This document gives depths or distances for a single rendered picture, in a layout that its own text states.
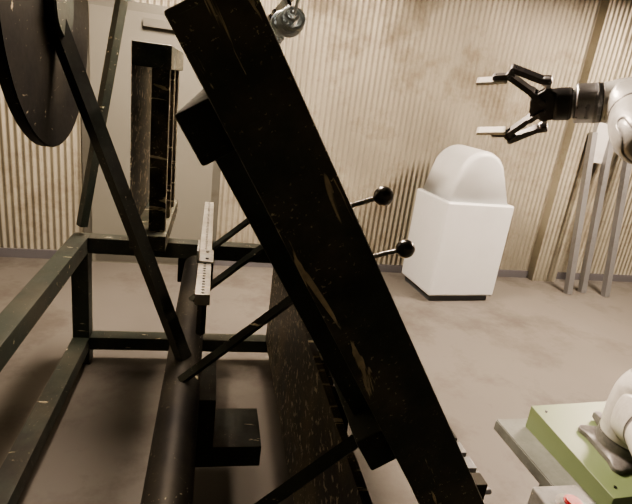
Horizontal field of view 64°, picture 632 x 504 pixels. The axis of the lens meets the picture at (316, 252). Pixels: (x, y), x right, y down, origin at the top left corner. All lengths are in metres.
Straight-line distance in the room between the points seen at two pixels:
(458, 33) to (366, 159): 1.39
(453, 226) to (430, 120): 1.12
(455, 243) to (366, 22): 2.07
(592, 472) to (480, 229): 3.25
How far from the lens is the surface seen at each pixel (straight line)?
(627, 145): 1.16
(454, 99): 5.14
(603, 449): 1.76
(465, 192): 4.54
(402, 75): 4.91
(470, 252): 4.71
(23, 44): 1.49
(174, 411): 1.67
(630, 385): 1.66
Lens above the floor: 1.72
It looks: 18 degrees down
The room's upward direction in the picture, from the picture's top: 8 degrees clockwise
